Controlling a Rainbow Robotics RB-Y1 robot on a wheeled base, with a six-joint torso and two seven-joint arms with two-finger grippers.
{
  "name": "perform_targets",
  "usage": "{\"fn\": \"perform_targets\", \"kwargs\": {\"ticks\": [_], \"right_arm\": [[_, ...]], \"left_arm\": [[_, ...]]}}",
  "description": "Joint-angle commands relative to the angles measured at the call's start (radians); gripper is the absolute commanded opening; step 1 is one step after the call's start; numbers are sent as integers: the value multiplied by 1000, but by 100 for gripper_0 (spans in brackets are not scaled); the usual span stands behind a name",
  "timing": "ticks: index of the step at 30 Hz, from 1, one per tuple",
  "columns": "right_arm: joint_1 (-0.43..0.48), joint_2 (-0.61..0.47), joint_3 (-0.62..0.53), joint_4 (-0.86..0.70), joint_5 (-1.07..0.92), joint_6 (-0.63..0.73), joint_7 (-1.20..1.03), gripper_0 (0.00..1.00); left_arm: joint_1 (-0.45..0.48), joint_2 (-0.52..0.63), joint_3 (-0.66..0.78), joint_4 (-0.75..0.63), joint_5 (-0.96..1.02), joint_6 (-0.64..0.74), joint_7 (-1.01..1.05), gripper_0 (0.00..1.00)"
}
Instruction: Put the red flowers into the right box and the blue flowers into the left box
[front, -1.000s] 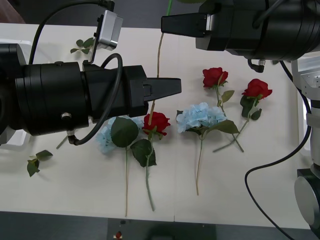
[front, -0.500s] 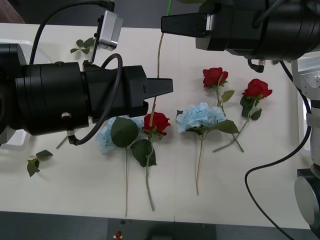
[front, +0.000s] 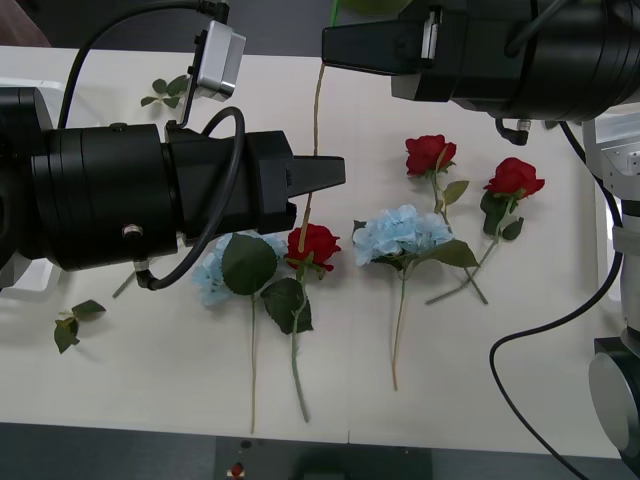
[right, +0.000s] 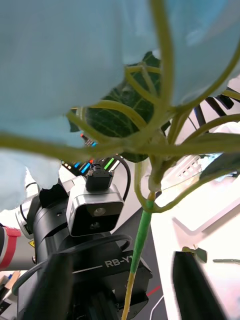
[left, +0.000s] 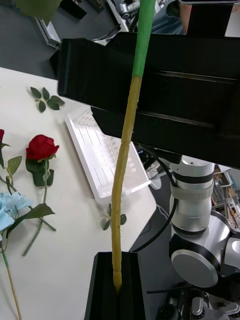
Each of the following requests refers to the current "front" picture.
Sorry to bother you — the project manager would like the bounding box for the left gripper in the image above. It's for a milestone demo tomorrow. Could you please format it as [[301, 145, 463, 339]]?
[[164, 123, 348, 247]]

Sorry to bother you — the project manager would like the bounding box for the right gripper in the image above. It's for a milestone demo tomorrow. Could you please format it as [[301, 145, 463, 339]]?
[[321, 0, 539, 104]]

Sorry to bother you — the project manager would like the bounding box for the artificial flower long tan stem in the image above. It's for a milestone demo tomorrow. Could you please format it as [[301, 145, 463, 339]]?
[[298, 0, 404, 256]]

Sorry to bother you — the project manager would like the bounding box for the red rose with green stem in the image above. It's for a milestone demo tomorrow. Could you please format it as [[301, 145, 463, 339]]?
[[424, 156, 547, 305], [260, 222, 343, 424], [403, 133, 489, 305]]

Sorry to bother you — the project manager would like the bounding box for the pale blue flower with stem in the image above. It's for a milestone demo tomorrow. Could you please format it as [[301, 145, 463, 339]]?
[[191, 231, 290, 435], [351, 203, 481, 392]]

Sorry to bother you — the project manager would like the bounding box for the loose green leaf twig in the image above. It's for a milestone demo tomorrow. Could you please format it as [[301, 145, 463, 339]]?
[[53, 299, 108, 356], [140, 74, 192, 110]]

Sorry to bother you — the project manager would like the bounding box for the loose green stem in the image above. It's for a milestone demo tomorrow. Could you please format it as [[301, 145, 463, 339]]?
[[111, 269, 138, 299]]

